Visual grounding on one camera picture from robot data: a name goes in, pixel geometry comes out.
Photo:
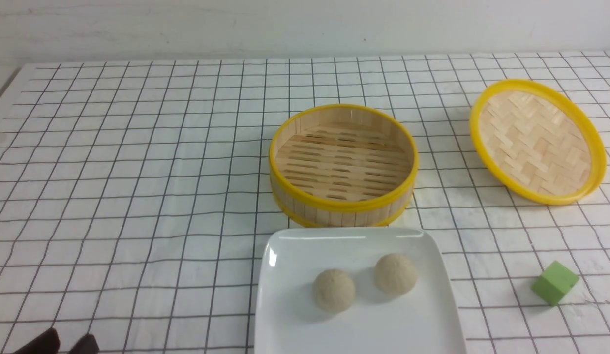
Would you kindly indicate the white steamed bun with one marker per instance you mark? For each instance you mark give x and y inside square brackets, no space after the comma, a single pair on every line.
[333,291]
[395,274]

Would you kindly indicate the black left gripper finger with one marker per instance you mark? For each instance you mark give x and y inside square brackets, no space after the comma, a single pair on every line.
[86,345]
[47,342]

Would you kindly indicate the white checkered tablecloth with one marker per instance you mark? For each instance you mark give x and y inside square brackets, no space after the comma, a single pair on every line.
[135,200]

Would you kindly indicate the green wooden block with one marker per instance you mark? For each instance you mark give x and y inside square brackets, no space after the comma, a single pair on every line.
[554,283]

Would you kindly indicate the white square plate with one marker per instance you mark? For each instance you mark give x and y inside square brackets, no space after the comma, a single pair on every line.
[287,320]

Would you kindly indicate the bamboo steamer basket yellow rim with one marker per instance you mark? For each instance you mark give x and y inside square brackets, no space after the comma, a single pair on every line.
[342,165]

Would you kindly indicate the bamboo steamer lid yellow rim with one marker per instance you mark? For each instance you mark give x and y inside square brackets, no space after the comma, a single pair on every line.
[537,142]

